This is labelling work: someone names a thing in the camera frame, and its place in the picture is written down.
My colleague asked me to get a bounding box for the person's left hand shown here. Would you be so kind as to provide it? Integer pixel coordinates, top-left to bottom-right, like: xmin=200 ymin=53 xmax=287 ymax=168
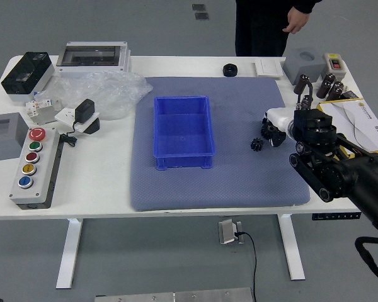
xmin=282 ymin=8 xmax=310 ymax=34

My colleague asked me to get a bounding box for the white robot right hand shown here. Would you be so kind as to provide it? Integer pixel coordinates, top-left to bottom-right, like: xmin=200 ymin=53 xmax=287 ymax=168
xmin=260 ymin=108 xmax=295 ymax=148

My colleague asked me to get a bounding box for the big black gear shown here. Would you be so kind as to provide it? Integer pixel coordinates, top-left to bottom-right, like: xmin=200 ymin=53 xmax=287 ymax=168
xmin=260 ymin=120 xmax=275 ymax=140

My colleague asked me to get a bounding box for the small black gear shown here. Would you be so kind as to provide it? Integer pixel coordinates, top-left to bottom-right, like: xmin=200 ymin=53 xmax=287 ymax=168
xmin=249 ymin=137 xmax=265 ymax=154

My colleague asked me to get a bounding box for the black round nut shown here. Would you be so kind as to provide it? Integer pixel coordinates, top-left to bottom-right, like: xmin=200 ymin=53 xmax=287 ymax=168
xmin=222 ymin=63 xmax=239 ymax=77

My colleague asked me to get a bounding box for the blue plastic box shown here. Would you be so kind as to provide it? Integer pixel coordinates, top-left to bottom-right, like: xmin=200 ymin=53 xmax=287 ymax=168
xmin=152 ymin=95 xmax=216 ymax=171

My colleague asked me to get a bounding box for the metal floor socket box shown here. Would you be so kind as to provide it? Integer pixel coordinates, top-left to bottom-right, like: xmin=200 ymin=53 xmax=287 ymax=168
xmin=218 ymin=220 xmax=245 ymax=245

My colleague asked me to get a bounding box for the grey distribution box clear window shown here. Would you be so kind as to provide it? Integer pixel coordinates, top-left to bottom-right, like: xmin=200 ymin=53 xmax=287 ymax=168
xmin=55 ymin=41 xmax=132 ymax=79

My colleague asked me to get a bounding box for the person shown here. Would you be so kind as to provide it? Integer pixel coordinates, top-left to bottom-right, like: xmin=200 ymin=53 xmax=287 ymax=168
xmin=235 ymin=0 xmax=323 ymax=57

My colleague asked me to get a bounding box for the grey block with round hole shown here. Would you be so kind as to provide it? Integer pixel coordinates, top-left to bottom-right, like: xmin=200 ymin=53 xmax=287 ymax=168
xmin=282 ymin=47 xmax=327 ymax=86

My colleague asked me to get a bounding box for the grey-blue padded mat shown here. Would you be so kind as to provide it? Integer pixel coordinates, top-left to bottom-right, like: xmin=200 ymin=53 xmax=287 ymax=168
xmin=129 ymin=76 xmax=311 ymax=212

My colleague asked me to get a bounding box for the yellow and white carton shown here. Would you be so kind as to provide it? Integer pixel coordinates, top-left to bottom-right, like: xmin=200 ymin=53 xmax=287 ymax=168
xmin=314 ymin=98 xmax=378 ymax=158

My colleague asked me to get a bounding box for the white table leg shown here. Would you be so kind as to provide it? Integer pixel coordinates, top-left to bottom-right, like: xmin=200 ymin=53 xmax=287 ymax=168
xmin=277 ymin=213 xmax=306 ymax=281
xmin=55 ymin=218 xmax=84 ymax=289

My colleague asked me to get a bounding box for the black table height controller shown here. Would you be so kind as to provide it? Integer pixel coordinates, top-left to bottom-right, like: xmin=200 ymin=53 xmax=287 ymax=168
xmin=311 ymin=213 xmax=362 ymax=221

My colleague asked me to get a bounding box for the grey five-button control station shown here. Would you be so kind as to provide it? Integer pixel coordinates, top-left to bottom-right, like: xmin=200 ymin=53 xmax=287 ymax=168
xmin=8 ymin=127 xmax=63 ymax=210

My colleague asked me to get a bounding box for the grey block with square hole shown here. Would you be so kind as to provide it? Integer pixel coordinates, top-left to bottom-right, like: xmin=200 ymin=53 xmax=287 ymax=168
xmin=0 ymin=112 xmax=30 ymax=162

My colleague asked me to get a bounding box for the clear plastic bag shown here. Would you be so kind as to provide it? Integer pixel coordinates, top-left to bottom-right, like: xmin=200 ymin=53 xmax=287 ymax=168
xmin=34 ymin=69 xmax=154 ymax=121

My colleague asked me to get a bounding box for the silver metal plate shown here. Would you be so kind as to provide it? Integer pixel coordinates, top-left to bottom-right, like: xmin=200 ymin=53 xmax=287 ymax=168
xmin=94 ymin=287 xmax=255 ymax=302

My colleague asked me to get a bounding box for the black socket base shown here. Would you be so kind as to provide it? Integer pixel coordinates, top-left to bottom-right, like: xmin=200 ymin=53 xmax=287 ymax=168
xmin=81 ymin=118 xmax=101 ymax=136

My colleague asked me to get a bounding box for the grey metal mounting plate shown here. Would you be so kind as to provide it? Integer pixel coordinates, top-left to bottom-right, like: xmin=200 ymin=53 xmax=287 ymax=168
xmin=30 ymin=106 xmax=67 ymax=126

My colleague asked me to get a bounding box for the black power adapter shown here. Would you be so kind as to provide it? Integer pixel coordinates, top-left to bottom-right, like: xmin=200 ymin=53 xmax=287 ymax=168
xmin=74 ymin=98 xmax=96 ymax=124

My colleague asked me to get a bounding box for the white socket plate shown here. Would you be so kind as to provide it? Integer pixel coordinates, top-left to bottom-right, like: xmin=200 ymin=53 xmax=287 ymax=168
xmin=54 ymin=106 xmax=101 ymax=133

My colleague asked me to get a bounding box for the white circuit breaker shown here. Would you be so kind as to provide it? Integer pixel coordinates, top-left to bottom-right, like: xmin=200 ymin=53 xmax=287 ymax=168
xmin=25 ymin=96 xmax=63 ymax=118

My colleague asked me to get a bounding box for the white wall switch panel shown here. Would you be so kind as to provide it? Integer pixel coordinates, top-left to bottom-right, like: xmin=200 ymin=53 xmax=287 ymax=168
xmin=255 ymin=59 xmax=284 ymax=78

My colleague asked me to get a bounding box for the beige switch box red button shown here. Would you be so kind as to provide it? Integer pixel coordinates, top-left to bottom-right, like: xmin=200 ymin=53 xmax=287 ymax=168
xmin=321 ymin=52 xmax=348 ymax=79

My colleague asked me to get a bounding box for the black floor cable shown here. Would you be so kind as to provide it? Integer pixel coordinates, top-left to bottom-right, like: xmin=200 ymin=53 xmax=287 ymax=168
xmin=234 ymin=232 xmax=258 ymax=302

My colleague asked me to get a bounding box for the black adapter cord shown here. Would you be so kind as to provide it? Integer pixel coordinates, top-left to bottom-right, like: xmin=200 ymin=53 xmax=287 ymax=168
xmin=59 ymin=121 xmax=79 ymax=148

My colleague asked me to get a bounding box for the black lidded enclosure box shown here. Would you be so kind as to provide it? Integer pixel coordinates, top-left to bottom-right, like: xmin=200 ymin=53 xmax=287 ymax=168
xmin=1 ymin=51 xmax=55 ymax=103

